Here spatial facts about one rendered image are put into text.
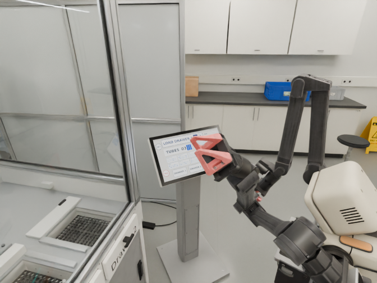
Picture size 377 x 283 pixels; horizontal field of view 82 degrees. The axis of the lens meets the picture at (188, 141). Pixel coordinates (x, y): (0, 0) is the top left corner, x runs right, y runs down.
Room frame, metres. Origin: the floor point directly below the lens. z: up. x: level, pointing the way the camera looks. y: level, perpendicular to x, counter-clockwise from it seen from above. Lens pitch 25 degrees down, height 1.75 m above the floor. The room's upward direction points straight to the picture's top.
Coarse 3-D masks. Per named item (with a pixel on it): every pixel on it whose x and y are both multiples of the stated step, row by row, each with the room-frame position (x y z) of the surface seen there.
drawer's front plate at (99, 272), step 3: (99, 270) 0.56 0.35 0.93; (96, 273) 0.55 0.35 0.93; (99, 273) 0.55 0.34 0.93; (102, 273) 0.56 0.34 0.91; (93, 276) 0.54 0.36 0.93; (96, 276) 0.54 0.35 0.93; (99, 276) 0.55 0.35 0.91; (102, 276) 0.56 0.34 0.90; (93, 279) 0.53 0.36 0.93; (96, 279) 0.53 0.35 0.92; (99, 279) 0.55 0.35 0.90; (102, 279) 0.56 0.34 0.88; (90, 282) 0.52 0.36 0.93; (93, 282) 0.52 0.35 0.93; (96, 282) 0.53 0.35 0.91; (99, 282) 0.54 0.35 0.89; (102, 282) 0.55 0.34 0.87
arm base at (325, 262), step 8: (320, 248) 0.40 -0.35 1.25; (320, 256) 0.38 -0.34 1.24; (328, 256) 0.40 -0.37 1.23; (344, 256) 0.40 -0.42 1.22; (304, 264) 0.39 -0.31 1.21; (312, 264) 0.38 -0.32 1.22; (320, 264) 0.37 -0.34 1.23; (328, 264) 0.37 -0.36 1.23; (336, 264) 0.37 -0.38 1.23; (344, 264) 0.38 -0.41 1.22; (312, 272) 0.37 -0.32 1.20; (320, 272) 0.36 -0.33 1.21; (328, 272) 0.36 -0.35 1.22; (336, 272) 0.36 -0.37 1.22; (344, 272) 0.36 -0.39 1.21; (312, 280) 0.38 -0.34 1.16; (320, 280) 0.35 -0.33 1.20; (328, 280) 0.35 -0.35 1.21; (336, 280) 0.35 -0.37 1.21; (344, 280) 0.34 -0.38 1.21
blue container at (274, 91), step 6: (270, 84) 3.70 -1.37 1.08; (276, 84) 3.69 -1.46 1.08; (282, 84) 3.67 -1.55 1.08; (288, 84) 3.66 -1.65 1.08; (264, 90) 3.69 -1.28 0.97; (270, 90) 3.33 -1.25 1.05; (276, 90) 3.32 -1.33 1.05; (282, 90) 3.31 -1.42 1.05; (288, 90) 3.30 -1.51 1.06; (270, 96) 3.33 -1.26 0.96; (276, 96) 3.32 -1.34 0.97; (282, 96) 3.31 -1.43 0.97; (288, 96) 3.29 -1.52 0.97
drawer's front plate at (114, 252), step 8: (136, 216) 0.87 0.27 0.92; (128, 224) 0.80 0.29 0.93; (136, 224) 0.86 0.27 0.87; (128, 232) 0.78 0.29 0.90; (136, 232) 0.85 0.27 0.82; (120, 240) 0.71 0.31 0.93; (112, 248) 0.66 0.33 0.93; (120, 248) 0.70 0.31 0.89; (112, 256) 0.64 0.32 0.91; (120, 256) 0.69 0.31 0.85; (104, 264) 0.59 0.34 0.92; (104, 272) 0.60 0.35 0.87; (112, 272) 0.62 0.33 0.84
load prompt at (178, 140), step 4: (180, 136) 1.31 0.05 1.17; (184, 136) 1.32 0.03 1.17; (188, 136) 1.33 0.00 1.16; (192, 136) 1.34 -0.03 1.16; (164, 140) 1.26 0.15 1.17; (168, 140) 1.26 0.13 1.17; (172, 140) 1.27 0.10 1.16; (176, 140) 1.28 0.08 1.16; (180, 140) 1.29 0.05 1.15; (184, 140) 1.30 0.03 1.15; (188, 140) 1.31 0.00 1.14; (164, 144) 1.24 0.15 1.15; (168, 144) 1.25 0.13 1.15; (172, 144) 1.26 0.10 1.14; (176, 144) 1.26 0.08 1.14
